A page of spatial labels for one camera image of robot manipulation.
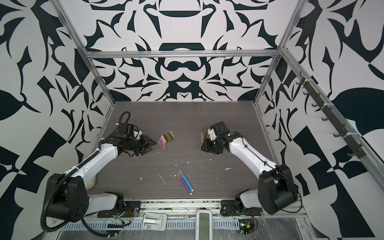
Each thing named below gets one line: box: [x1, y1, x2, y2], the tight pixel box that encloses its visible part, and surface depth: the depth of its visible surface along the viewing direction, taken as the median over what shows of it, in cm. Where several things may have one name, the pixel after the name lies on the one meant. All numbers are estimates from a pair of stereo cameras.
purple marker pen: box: [177, 173, 193, 196], surface depth 83 cm
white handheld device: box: [195, 209, 214, 240], surface depth 68 cm
